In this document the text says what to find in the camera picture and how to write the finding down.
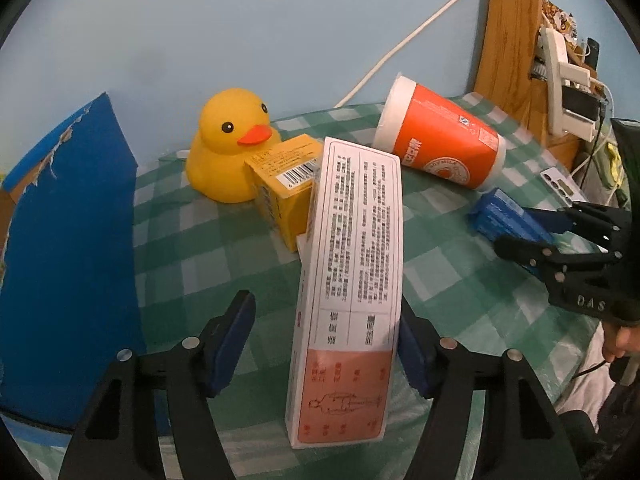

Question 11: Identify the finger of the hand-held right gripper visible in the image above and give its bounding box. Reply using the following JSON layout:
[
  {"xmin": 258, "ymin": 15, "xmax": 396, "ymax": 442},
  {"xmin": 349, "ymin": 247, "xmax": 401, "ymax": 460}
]
[
  {"xmin": 494, "ymin": 235, "xmax": 623, "ymax": 288},
  {"xmin": 520, "ymin": 201, "xmax": 632, "ymax": 243}
]

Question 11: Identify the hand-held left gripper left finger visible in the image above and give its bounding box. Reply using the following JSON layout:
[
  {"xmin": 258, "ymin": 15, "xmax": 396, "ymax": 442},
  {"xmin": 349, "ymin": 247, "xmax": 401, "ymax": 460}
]
[{"xmin": 57, "ymin": 289, "xmax": 257, "ymax": 480}]

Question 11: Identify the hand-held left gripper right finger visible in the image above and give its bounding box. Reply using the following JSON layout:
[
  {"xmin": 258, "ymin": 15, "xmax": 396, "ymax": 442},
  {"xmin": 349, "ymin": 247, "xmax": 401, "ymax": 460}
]
[{"xmin": 397, "ymin": 300, "xmax": 583, "ymax": 480}]

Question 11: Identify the blue tissue packet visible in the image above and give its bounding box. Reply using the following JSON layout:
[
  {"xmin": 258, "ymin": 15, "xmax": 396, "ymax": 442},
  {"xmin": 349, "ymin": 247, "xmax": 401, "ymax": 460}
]
[{"xmin": 467, "ymin": 187, "xmax": 556, "ymax": 263}]

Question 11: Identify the long white and orange carton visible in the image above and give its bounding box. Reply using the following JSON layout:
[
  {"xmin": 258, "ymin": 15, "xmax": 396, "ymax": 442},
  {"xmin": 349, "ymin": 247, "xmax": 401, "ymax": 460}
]
[{"xmin": 285, "ymin": 136, "xmax": 405, "ymax": 450}]

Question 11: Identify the orange paper cup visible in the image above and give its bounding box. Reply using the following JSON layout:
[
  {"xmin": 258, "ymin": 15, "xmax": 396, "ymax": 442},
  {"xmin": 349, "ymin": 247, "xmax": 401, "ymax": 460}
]
[{"xmin": 372, "ymin": 74, "xmax": 508, "ymax": 192}]

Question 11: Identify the small yellow carton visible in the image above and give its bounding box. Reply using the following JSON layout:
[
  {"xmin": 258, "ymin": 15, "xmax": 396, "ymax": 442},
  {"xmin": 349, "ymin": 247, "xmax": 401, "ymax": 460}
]
[{"xmin": 244, "ymin": 133, "xmax": 325, "ymax": 253}]

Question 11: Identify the yellow rubber duck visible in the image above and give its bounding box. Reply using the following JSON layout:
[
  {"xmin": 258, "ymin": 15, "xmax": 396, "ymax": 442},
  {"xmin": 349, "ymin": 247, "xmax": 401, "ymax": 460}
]
[{"xmin": 185, "ymin": 87, "xmax": 283, "ymax": 204}]

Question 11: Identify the blue cardboard box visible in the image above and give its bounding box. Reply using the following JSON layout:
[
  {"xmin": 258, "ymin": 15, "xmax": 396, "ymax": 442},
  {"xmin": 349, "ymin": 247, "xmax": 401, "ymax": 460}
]
[{"xmin": 0, "ymin": 91, "xmax": 146, "ymax": 431}]

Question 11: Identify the person's right hand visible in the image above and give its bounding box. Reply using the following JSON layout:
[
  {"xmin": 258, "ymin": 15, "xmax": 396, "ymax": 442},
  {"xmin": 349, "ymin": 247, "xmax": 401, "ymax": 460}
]
[{"xmin": 602, "ymin": 317, "xmax": 640, "ymax": 363}]

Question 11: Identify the white card with dark dots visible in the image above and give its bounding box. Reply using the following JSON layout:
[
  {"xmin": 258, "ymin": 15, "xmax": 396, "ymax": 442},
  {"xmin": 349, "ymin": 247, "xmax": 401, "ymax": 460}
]
[{"xmin": 540, "ymin": 166, "xmax": 583, "ymax": 206}]

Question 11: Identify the green checkered tablecloth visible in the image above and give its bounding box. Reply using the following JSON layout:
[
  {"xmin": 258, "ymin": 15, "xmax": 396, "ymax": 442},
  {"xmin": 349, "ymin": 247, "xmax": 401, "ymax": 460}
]
[{"xmin": 0, "ymin": 92, "xmax": 606, "ymax": 480}]

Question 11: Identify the white cloth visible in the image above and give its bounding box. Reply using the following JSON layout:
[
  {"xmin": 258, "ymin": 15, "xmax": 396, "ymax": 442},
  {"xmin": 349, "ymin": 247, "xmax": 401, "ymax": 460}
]
[{"xmin": 555, "ymin": 327, "xmax": 618, "ymax": 421}]

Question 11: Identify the black plug adapter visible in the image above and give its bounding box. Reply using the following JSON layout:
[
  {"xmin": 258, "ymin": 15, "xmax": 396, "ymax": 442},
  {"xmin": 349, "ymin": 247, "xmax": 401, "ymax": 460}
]
[{"xmin": 561, "ymin": 85, "xmax": 599, "ymax": 122}]

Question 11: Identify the white power strip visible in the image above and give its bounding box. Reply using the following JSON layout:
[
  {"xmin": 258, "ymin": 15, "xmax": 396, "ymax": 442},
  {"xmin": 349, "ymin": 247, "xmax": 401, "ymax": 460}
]
[{"xmin": 537, "ymin": 27, "xmax": 598, "ymax": 142}]

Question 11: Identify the wooden board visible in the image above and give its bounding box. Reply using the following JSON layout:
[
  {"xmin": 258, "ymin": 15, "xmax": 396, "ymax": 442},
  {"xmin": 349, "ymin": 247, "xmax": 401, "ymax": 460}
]
[{"xmin": 472, "ymin": 0, "xmax": 583, "ymax": 171}]

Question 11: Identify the printed snack packet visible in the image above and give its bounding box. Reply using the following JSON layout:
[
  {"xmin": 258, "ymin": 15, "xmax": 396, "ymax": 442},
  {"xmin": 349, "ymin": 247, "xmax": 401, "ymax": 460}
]
[{"xmin": 541, "ymin": 0, "xmax": 579, "ymax": 37}]

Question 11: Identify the white cable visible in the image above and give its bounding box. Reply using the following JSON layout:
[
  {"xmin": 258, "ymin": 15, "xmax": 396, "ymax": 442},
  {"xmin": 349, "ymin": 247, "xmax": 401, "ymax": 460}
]
[{"xmin": 334, "ymin": 0, "xmax": 493, "ymax": 108}]

